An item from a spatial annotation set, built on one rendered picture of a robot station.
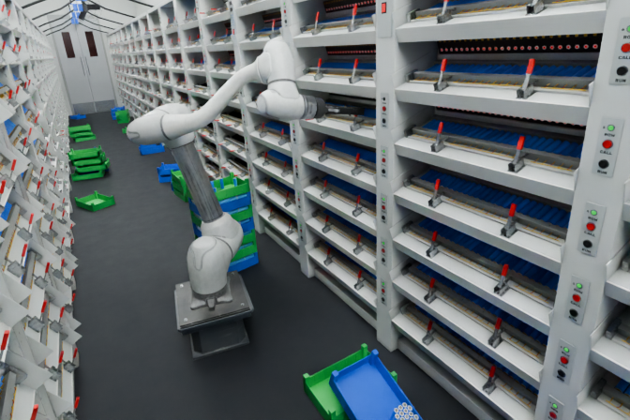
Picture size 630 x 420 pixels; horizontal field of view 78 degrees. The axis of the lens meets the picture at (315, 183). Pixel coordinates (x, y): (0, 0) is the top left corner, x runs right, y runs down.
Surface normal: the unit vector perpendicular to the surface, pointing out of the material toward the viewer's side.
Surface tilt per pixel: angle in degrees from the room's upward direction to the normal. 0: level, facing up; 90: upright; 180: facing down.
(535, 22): 109
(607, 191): 90
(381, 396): 20
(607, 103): 90
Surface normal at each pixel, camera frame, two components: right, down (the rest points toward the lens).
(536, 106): -0.79, 0.51
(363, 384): 0.12, -0.80
